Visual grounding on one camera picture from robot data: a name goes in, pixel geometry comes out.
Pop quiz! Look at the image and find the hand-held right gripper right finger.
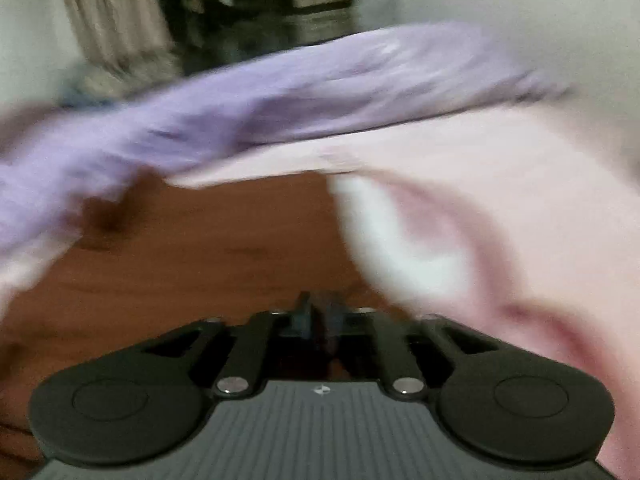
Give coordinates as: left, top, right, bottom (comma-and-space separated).
319, 291, 506, 401

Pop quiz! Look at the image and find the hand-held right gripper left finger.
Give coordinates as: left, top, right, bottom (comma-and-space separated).
142, 291, 314, 397

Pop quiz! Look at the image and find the brown garment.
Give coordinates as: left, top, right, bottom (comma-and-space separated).
0, 167, 401, 480

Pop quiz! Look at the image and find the purple blanket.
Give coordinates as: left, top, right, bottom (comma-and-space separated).
0, 22, 576, 281

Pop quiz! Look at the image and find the pink printed bed sheet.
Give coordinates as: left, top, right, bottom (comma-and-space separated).
0, 105, 640, 480

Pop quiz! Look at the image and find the dark furniture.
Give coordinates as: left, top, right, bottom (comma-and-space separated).
160, 0, 368, 73

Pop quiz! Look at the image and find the beige curtain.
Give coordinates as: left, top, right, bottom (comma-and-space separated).
57, 0, 176, 66

